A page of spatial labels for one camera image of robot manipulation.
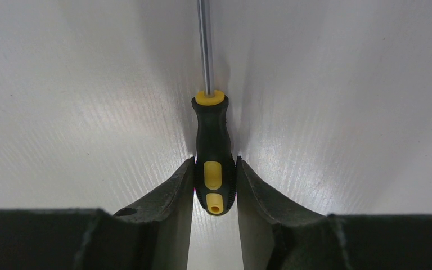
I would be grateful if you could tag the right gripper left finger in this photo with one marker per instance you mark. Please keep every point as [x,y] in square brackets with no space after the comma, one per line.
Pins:
[150,233]

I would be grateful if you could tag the black yellow screwdriver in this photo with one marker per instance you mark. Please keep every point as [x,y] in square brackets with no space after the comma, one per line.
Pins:
[215,169]

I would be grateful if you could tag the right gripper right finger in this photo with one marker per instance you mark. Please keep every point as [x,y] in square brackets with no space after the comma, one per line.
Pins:
[278,233]

